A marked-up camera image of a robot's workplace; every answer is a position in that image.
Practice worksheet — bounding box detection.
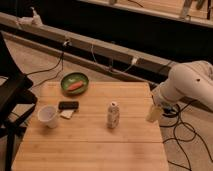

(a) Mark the long metal rail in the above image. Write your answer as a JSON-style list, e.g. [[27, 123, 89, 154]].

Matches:
[[0, 12, 177, 87]]

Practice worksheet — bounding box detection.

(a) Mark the black floor cable bundle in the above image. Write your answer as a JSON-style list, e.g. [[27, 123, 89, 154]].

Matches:
[[159, 99, 213, 171]]

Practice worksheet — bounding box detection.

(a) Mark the small white bottle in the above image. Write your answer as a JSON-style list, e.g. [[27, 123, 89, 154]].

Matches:
[[107, 101, 120, 129]]

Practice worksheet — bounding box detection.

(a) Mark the black smartphone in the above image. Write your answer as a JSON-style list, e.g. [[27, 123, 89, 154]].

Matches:
[[58, 101, 79, 110]]

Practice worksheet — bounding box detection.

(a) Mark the white fixture on rail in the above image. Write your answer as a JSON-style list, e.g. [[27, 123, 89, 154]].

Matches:
[[17, 6, 43, 27]]

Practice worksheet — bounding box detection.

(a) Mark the orange carrot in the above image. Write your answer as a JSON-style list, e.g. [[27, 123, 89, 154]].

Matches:
[[67, 81, 83, 91]]

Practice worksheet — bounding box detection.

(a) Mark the white paper cup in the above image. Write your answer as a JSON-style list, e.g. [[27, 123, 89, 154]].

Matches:
[[37, 105, 58, 128]]

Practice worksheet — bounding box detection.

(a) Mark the green bowl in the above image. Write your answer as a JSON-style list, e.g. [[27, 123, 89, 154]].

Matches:
[[60, 72, 89, 96]]

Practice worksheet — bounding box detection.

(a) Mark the black cable left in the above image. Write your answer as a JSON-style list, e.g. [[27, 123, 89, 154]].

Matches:
[[24, 39, 72, 88]]

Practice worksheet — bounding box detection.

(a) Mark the white cable with plug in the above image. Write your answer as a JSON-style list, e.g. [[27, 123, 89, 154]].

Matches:
[[90, 44, 139, 74]]

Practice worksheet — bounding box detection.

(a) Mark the black chair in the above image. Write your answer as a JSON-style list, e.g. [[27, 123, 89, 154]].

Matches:
[[0, 31, 37, 171]]

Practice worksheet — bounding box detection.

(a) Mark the small white card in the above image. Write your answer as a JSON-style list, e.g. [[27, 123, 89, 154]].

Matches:
[[60, 110, 74, 119]]

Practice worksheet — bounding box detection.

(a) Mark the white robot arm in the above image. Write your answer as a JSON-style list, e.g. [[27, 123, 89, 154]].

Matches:
[[146, 61, 213, 123]]

